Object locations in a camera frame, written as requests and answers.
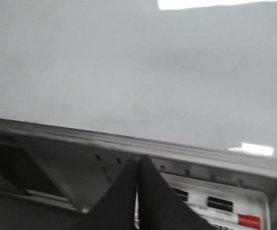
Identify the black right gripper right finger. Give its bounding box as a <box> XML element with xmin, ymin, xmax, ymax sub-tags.
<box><xmin>138</xmin><ymin>155</ymin><xmax>215</xmax><ymax>230</ymax></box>

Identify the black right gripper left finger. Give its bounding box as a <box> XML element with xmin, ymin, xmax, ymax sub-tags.
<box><xmin>70</xmin><ymin>157</ymin><xmax>138</xmax><ymax>230</ymax></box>

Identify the white plastic marker tray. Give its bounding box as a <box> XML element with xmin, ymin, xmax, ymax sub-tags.
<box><xmin>133</xmin><ymin>173</ymin><xmax>272</xmax><ymax>230</ymax></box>

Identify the red capped marker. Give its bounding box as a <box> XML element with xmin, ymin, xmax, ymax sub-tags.
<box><xmin>187</xmin><ymin>203</ymin><xmax>262</xmax><ymax>229</ymax></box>

